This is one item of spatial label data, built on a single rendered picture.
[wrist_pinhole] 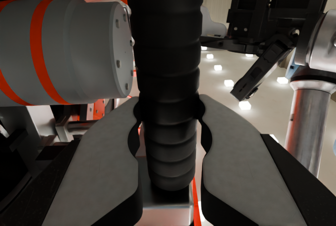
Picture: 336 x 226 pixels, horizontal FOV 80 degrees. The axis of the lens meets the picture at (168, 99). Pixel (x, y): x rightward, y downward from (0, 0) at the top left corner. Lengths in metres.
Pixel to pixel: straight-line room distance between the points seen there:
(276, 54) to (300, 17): 0.05
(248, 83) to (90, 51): 0.24
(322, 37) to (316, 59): 0.03
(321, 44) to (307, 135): 0.37
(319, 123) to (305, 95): 0.08
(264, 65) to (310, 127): 0.34
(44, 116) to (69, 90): 0.14
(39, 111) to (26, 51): 0.14
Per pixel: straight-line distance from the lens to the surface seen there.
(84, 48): 0.24
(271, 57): 0.34
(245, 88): 0.36
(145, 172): 0.17
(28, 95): 0.30
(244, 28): 0.34
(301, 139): 0.64
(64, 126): 0.41
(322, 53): 0.31
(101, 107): 0.63
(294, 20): 0.34
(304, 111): 0.65
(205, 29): 0.34
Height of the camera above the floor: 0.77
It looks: 30 degrees up
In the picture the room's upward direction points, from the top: 178 degrees clockwise
